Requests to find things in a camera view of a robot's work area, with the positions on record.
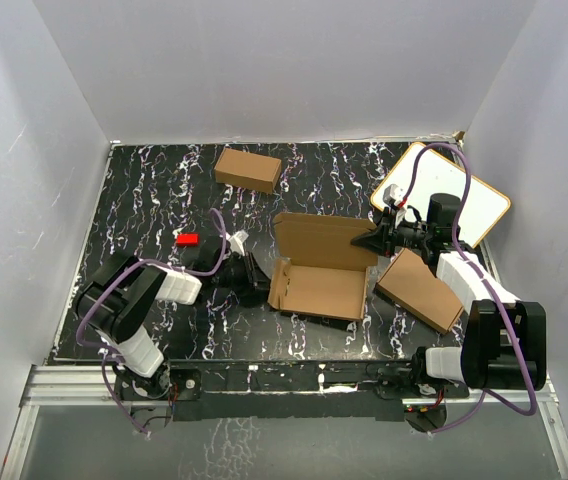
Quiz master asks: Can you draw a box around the flat cardboard stack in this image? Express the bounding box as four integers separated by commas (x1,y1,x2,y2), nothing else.
375,249,463,334

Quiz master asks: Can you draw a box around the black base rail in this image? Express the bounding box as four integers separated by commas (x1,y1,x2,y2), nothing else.
163,357,445,424

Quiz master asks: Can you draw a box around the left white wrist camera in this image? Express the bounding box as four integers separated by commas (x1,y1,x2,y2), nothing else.
226,230,249,256

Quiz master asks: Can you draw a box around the small red block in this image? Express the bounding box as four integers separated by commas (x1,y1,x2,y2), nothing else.
175,233,199,247

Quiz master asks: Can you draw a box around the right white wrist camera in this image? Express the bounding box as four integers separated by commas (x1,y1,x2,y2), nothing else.
382,184,406,223

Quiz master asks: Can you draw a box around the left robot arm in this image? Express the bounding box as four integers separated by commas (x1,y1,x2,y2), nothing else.
74,232,270,399

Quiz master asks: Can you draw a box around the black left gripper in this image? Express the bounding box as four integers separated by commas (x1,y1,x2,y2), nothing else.
212,251,277,297

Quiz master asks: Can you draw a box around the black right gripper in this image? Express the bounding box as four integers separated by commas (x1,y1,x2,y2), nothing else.
351,207,434,258

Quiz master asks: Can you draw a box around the folded brown cardboard box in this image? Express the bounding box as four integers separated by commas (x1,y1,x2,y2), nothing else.
214,148,282,194

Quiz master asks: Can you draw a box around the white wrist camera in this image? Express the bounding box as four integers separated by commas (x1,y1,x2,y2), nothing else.
382,184,406,223
226,230,249,256

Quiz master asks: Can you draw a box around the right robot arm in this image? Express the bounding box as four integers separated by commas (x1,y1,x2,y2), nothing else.
351,193,547,397

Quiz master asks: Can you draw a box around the yellow-framed whiteboard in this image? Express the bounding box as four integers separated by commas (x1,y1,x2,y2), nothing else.
370,142,511,247

